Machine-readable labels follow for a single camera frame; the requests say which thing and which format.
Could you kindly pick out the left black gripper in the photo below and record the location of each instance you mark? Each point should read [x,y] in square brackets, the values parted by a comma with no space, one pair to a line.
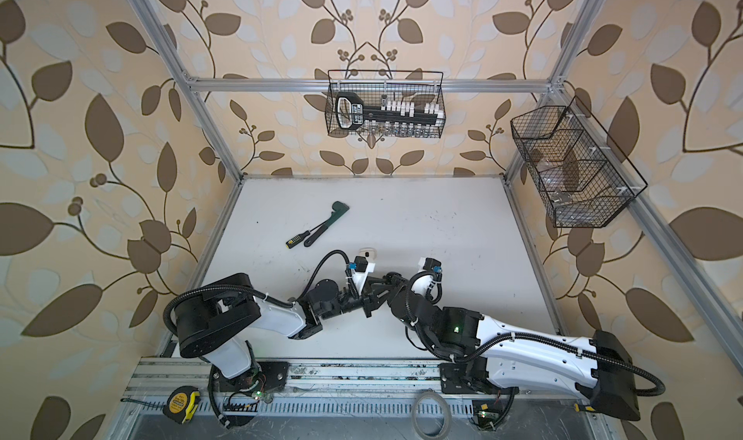
[371,299]

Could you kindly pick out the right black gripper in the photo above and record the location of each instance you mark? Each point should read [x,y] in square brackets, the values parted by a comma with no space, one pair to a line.
[401,289]

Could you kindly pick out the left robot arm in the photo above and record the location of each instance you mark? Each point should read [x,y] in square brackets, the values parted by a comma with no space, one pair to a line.
[208,321]

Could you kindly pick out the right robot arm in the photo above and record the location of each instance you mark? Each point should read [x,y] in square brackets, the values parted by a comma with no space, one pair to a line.
[597,370]

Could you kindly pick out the green pipe wrench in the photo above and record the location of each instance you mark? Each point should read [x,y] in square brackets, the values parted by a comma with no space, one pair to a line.
[338,210]

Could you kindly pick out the black yellow screwdriver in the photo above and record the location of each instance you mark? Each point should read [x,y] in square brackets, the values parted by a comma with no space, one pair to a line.
[298,239]

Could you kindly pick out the white tape roll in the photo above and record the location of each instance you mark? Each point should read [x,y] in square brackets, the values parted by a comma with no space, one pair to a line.
[430,406]

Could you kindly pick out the black tool in basket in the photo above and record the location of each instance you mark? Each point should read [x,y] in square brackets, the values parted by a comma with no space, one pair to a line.
[351,112]

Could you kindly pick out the small yellow screwdriver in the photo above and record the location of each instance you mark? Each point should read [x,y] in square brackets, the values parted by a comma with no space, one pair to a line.
[583,408]

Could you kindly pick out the yellow tape measure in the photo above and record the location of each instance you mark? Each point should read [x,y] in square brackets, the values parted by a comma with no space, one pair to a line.
[182,404]

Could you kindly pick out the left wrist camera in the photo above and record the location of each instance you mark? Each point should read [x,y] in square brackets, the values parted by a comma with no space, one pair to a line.
[358,271]

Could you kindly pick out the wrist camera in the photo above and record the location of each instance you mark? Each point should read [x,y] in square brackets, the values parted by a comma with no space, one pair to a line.
[430,286]
[358,271]

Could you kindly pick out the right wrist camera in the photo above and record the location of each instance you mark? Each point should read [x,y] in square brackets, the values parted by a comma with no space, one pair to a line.
[430,286]

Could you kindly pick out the back wire basket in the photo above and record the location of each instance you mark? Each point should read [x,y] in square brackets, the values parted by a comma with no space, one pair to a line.
[420,86]

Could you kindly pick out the wire basket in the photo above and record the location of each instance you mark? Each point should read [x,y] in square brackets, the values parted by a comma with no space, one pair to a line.
[581,173]
[420,86]

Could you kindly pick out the right wire basket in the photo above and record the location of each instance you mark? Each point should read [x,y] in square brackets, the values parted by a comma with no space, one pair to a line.
[581,173]

